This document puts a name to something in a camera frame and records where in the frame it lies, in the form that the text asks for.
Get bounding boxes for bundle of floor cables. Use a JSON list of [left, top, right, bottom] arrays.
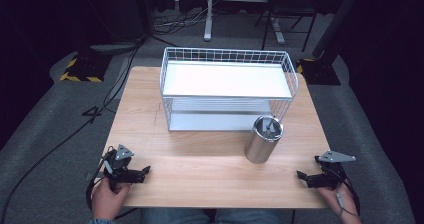
[[151, 3, 214, 37]]

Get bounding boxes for yellow black striped stand base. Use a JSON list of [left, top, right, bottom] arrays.
[[295, 57, 342, 87], [59, 51, 114, 84]]

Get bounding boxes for person's jeans legs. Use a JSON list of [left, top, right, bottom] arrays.
[[141, 207, 285, 224]]

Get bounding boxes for black slanted stand pole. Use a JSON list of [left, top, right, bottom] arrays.
[[311, 0, 366, 61]]

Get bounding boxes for right hand-held gripper cable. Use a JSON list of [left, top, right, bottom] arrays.
[[334, 175, 362, 218]]

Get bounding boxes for person's right hand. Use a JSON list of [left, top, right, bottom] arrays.
[[316, 182, 363, 224]]

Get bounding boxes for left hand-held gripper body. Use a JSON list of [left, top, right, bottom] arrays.
[[102, 144, 147, 189]]

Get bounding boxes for shiny metal cylinder cup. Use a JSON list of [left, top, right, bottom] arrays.
[[244, 115, 285, 165]]

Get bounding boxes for person's left hand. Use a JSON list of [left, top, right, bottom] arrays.
[[91, 177, 132, 222]]

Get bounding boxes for hand-held gripper cable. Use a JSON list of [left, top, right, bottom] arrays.
[[334, 175, 362, 218], [85, 148, 116, 215]]

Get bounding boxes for black chair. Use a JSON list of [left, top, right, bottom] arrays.
[[254, 0, 318, 53]]

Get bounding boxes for long black floor cable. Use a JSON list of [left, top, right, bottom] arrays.
[[0, 38, 148, 223]]

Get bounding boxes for light wooden table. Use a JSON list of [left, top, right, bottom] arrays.
[[100, 66, 332, 210]]

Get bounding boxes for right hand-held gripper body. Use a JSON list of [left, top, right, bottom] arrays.
[[306, 150, 357, 190]]

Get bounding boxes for white wire shelf rack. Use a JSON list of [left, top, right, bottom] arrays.
[[159, 46, 300, 132]]

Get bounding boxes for left hand-held gripper cable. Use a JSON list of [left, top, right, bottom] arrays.
[[85, 148, 116, 215]]

